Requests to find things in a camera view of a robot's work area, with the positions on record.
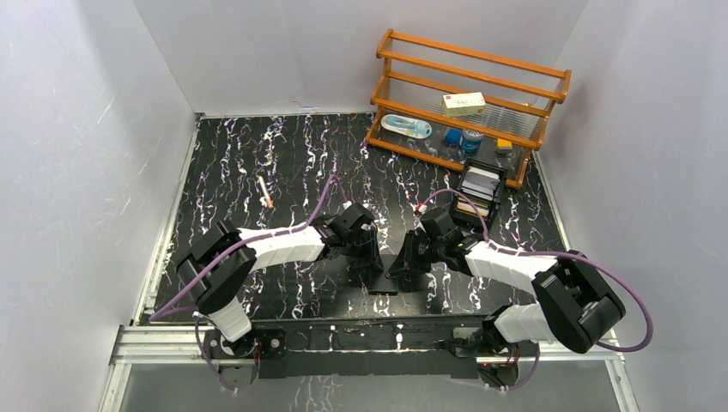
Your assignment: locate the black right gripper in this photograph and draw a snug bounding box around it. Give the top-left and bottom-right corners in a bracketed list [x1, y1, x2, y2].
[389, 229, 445, 275]

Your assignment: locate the aluminium frame rail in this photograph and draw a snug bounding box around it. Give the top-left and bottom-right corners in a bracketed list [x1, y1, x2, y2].
[111, 323, 624, 364]

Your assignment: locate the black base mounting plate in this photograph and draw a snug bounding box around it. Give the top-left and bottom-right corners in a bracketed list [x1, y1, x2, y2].
[202, 314, 536, 385]

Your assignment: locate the small blue cube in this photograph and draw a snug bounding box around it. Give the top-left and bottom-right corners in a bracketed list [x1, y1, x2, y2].
[443, 128, 462, 147]

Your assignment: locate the orange wooden shelf rack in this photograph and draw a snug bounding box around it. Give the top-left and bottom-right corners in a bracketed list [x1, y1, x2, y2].
[366, 28, 572, 189]

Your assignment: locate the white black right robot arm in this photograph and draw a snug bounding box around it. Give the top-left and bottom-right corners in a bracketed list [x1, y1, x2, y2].
[386, 208, 626, 355]

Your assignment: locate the white blue packaged item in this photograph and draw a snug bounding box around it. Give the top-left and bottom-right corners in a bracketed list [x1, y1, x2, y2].
[380, 113, 433, 140]

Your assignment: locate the blue round container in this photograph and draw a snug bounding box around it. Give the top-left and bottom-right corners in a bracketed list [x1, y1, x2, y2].
[460, 129, 484, 155]

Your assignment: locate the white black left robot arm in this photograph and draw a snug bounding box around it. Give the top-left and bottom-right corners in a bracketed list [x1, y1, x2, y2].
[172, 203, 384, 358]

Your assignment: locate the black leather card holder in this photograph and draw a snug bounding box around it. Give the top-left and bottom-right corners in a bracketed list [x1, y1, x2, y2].
[367, 264, 399, 295]

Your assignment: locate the small pen on table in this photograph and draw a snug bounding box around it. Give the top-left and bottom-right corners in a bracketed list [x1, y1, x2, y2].
[258, 175, 274, 209]

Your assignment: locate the white cardboard box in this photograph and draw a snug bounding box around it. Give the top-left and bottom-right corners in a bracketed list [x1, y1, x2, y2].
[441, 92, 486, 118]

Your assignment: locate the black tray with cards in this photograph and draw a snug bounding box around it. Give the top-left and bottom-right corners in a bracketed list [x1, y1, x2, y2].
[450, 159, 506, 229]

